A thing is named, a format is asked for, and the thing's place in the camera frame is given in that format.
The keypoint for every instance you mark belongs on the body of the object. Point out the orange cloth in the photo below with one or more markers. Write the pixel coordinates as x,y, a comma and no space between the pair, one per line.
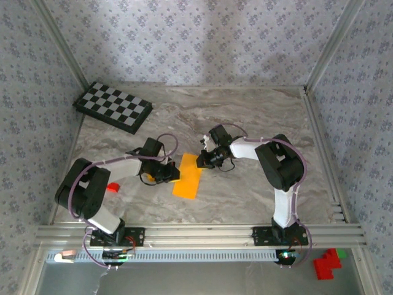
187,184

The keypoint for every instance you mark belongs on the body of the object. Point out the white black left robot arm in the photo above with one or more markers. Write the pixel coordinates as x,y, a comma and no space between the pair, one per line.
122,167

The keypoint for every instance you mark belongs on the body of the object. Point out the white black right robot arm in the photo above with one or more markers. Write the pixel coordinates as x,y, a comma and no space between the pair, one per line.
242,150

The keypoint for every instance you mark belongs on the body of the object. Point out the small red block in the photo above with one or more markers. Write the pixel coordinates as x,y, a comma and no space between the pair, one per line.
113,187

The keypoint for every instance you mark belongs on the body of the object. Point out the black white checkerboard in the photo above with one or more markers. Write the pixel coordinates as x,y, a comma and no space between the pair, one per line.
113,106

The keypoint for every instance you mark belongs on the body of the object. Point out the small pink white object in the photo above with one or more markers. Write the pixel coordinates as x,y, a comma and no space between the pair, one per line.
68,254

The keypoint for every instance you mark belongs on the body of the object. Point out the red brick block stack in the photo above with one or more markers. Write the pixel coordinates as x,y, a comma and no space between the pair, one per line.
325,265

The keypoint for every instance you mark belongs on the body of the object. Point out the small green block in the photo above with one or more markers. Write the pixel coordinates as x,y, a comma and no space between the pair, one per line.
342,254

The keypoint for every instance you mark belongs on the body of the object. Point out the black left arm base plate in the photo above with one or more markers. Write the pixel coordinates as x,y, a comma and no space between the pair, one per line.
136,236

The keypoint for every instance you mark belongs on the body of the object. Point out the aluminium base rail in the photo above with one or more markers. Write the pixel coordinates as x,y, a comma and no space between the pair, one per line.
199,235

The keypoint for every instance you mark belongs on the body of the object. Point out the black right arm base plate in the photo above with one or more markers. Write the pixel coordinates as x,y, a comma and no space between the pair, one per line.
261,236

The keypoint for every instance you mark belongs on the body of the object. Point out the aluminium side rail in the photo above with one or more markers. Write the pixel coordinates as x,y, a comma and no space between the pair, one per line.
325,153

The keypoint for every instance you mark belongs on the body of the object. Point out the aluminium corner post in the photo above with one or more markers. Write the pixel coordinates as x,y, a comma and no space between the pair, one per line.
334,46
61,46

